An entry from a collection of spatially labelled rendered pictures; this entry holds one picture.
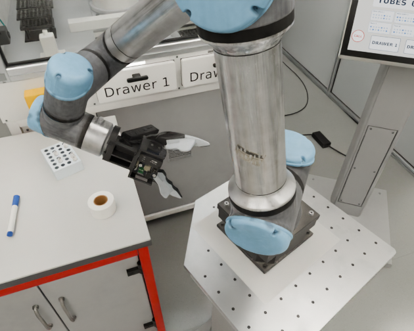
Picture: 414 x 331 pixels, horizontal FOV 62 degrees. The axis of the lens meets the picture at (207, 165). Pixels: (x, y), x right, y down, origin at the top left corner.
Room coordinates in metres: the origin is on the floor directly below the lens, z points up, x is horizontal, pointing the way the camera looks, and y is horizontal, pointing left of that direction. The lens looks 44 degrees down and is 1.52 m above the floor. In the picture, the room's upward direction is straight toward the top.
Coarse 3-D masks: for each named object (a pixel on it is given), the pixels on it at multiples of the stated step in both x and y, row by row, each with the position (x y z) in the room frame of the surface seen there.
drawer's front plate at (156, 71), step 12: (120, 72) 1.08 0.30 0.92; (132, 72) 1.09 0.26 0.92; (144, 72) 1.11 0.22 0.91; (156, 72) 1.12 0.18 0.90; (168, 72) 1.14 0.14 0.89; (108, 84) 1.06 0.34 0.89; (120, 84) 1.08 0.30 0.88; (132, 84) 1.09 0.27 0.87; (156, 84) 1.12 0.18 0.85; (168, 84) 1.14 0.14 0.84; (120, 96) 1.08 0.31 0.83; (132, 96) 1.09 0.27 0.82
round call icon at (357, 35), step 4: (352, 32) 1.18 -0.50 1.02; (356, 32) 1.17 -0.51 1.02; (360, 32) 1.17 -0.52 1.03; (364, 32) 1.17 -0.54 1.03; (352, 36) 1.17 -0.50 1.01; (356, 36) 1.17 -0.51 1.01; (360, 36) 1.16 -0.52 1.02; (364, 36) 1.16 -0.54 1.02; (352, 40) 1.16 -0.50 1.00; (356, 40) 1.16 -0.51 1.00; (360, 40) 1.15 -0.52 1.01
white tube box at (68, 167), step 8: (56, 144) 0.85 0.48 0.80; (48, 152) 0.81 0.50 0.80; (64, 152) 0.81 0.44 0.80; (48, 160) 0.77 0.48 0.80; (56, 160) 0.77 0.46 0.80; (64, 160) 0.77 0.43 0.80; (72, 160) 0.77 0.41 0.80; (80, 160) 0.77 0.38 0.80; (56, 168) 0.75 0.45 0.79; (64, 168) 0.74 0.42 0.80; (72, 168) 0.75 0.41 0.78; (80, 168) 0.77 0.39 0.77; (56, 176) 0.72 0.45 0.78; (64, 176) 0.74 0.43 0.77
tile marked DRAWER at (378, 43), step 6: (372, 36) 1.15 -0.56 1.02; (378, 36) 1.15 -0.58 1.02; (372, 42) 1.14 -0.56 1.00; (378, 42) 1.14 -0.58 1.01; (384, 42) 1.13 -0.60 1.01; (390, 42) 1.13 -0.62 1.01; (396, 42) 1.12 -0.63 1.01; (372, 48) 1.13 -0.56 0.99; (378, 48) 1.12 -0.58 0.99; (384, 48) 1.12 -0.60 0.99; (390, 48) 1.12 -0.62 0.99; (396, 48) 1.11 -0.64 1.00
